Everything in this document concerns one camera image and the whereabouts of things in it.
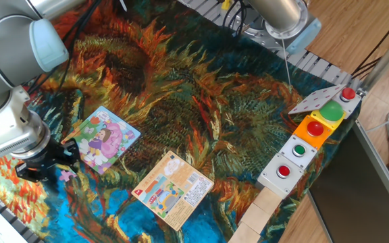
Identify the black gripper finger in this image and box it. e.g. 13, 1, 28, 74
57, 138, 81, 168
14, 162, 52, 184

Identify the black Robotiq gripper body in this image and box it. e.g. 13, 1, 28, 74
24, 136, 70, 171

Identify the pink puzzle piece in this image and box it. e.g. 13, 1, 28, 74
58, 169, 78, 183

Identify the colourful girl puzzle board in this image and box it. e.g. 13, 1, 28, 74
62, 105, 142, 176

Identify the orange vehicle puzzle board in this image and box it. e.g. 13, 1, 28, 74
131, 150, 215, 232

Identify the sunflower painting tablecloth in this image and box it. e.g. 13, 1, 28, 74
0, 0, 363, 243

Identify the light wooden block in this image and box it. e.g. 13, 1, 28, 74
252, 186, 283, 216
238, 202, 270, 235
227, 221, 261, 243

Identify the large grey red-button box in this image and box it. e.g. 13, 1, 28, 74
257, 152, 305, 199

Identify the grey green-button box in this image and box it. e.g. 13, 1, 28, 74
278, 134, 319, 169

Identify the orange red-button box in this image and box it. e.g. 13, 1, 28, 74
292, 114, 334, 151

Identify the white card with red dots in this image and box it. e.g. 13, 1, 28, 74
288, 84, 346, 115

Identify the yellow green-dome button box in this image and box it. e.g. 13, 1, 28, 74
310, 100, 346, 131

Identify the small grey red-button box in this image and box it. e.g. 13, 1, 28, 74
331, 86, 363, 119

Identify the dark grey panel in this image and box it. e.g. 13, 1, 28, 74
307, 121, 389, 243

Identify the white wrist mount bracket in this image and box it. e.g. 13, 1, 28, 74
0, 84, 45, 160

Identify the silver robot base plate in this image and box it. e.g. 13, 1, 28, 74
219, 1, 299, 51

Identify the black floor cable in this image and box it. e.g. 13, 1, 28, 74
351, 6, 389, 79

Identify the aluminium corner post beam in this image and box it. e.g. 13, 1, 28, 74
359, 30, 389, 92

